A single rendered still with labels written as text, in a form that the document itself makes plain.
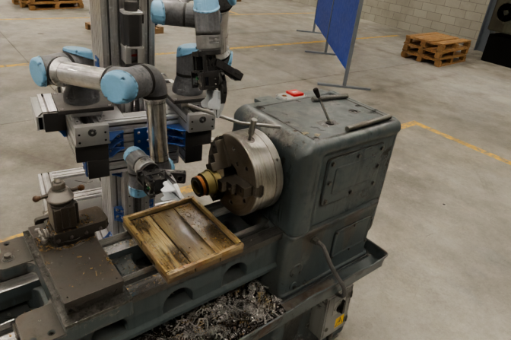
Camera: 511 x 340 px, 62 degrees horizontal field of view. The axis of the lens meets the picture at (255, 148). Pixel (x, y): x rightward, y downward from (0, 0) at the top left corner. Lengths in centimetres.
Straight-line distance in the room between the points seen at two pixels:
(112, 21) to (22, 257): 109
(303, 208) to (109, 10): 122
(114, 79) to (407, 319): 209
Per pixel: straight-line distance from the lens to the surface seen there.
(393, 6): 1317
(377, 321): 271
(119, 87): 153
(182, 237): 160
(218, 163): 155
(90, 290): 131
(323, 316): 216
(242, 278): 171
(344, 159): 168
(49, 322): 135
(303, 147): 151
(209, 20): 130
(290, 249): 172
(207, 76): 130
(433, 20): 1251
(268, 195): 153
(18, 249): 160
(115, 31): 212
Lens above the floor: 188
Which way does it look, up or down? 26 degrees down
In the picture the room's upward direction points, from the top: 7 degrees clockwise
